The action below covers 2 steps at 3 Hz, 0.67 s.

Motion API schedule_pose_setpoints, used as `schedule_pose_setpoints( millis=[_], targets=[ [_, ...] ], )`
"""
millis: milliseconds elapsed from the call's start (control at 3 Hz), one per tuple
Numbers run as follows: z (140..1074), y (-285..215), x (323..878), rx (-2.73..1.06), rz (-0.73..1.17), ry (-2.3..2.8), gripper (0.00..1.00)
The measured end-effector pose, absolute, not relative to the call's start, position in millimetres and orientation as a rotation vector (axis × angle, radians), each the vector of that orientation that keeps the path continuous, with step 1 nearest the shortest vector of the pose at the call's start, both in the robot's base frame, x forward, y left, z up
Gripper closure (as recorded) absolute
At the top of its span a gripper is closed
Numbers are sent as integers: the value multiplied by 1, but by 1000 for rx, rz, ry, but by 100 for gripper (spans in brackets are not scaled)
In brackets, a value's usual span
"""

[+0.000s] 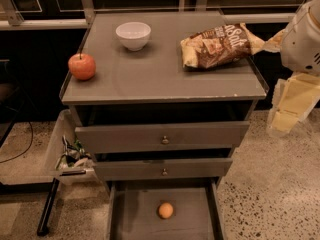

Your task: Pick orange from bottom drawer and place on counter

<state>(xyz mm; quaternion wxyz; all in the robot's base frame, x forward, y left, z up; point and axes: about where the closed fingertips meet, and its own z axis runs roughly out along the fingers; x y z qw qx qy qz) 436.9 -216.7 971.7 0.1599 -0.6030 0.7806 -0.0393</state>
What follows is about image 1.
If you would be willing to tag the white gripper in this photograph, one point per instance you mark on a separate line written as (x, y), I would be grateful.
(302, 45)

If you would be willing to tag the small orange fruit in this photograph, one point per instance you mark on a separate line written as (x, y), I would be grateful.
(165, 210)

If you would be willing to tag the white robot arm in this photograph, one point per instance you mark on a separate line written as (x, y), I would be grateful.
(299, 47)

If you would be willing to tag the grey top drawer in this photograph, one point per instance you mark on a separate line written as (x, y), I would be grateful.
(161, 137)

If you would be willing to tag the grey drawer cabinet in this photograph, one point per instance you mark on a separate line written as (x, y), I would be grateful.
(151, 86)

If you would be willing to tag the grey middle drawer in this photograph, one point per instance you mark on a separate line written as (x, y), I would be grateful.
(162, 169)

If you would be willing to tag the grey open bottom drawer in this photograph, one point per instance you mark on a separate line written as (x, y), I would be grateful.
(133, 210)

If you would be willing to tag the brown chip bag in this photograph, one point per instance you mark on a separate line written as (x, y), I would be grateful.
(218, 46)

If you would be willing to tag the white ceramic bowl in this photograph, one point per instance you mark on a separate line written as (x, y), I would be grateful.
(133, 35)

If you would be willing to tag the red apple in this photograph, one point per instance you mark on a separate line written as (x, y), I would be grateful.
(82, 66)

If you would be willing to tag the clear plastic trash bin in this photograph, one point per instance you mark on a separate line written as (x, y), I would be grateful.
(66, 159)

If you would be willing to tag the black metal leg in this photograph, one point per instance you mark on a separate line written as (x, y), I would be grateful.
(43, 229)

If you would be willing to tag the metal railing frame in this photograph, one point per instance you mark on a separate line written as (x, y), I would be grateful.
(21, 12)

